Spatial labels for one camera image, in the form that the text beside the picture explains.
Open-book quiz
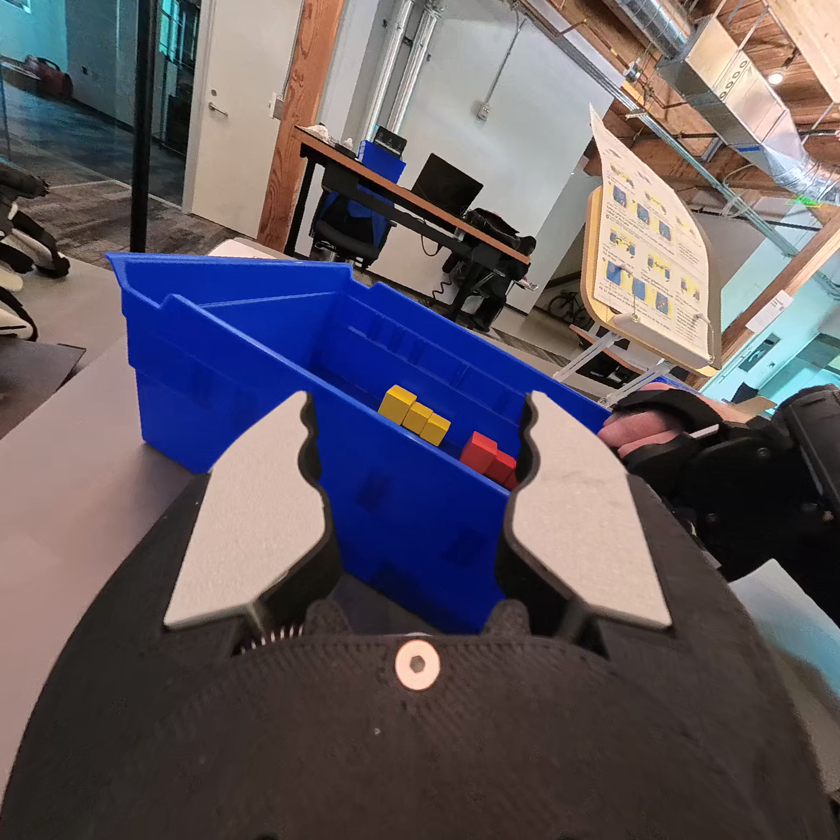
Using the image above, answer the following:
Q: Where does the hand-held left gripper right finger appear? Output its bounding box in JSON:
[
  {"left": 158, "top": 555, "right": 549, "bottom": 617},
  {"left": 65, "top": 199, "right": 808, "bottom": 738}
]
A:
[{"left": 499, "top": 390, "right": 675, "bottom": 643}]

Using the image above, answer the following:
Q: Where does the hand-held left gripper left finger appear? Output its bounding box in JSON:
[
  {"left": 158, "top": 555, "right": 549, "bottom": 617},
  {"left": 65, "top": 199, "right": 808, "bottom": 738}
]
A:
[{"left": 163, "top": 390, "right": 339, "bottom": 632}]

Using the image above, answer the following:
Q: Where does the person's right hand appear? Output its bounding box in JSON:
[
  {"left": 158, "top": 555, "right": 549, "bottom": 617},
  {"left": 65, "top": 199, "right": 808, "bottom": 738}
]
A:
[{"left": 597, "top": 382, "right": 731, "bottom": 458}]

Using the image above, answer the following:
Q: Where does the bicycle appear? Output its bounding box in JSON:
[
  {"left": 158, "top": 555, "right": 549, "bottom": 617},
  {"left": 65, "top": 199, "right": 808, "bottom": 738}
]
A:
[{"left": 548, "top": 289, "right": 596, "bottom": 324}]

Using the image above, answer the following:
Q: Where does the printed instruction sheet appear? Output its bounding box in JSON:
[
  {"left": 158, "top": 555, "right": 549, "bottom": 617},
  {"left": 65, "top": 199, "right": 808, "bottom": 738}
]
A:
[{"left": 587, "top": 104, "right": 718, "bottom": 358}]

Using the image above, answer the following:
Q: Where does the rounded document stand board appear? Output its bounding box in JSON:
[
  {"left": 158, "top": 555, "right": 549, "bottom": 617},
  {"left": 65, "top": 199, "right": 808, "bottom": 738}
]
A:
[{"left": 581, "top": 184, "right": 724, "bottom": 379}]

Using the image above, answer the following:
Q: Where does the black backpack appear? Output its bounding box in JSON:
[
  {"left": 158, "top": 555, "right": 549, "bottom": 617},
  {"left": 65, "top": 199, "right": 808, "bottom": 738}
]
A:
[{"left": 459, "top": 207, "right": 538, "bottom": 265}]

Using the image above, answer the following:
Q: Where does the black office chair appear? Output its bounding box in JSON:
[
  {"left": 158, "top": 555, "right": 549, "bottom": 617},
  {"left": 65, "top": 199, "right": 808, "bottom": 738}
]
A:
[{"left": 314, "top": 189, "right": 396, "bottom": 271}]

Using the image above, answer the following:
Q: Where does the black and white chair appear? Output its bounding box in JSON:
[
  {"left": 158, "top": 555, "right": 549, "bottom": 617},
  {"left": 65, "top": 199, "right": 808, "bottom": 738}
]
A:
[{"left": 0, "top": 161, "right": 71, "bottom": 342}]

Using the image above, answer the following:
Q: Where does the wooden top desk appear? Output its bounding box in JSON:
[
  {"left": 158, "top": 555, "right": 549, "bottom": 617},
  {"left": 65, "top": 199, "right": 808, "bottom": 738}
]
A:
[{"left": 285, "top": 125, "right": 534, "bottom": 319}]

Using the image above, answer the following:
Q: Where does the white door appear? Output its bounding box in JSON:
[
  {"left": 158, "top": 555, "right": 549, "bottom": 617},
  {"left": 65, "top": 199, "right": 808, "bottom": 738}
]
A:
[{"left": 182, "top": 0, "right": 304, "bottom": 238}]

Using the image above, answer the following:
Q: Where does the black pole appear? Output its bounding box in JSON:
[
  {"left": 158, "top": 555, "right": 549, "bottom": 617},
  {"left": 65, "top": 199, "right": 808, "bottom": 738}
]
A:
[{"left": 129, "top": 0, "right": 163, "bottom": 255}]

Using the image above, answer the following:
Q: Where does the red sofa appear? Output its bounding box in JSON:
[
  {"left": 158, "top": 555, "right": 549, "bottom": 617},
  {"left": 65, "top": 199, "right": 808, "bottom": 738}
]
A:
[{"left": 21, "top": 56, "right": 74, "bottom": 97}]

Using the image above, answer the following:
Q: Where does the rectangular metal duct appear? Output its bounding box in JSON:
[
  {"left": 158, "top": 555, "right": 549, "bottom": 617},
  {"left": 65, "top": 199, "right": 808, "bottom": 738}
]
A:
[{"left": 659, "top": 16, "right": 840, "bottom": 206}]

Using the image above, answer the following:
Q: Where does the wooden post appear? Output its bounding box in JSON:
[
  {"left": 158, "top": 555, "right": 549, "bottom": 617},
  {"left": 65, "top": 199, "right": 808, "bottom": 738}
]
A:
[{"left": 256, "top": 0, "right": 347, "bottom": 252}]

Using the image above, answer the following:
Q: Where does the round spiral metal duct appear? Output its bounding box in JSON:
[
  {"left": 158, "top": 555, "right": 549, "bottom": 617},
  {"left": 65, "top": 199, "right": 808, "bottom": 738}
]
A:
[{"left": 610, "top": 0, "right": 691, "bottom": 61}]

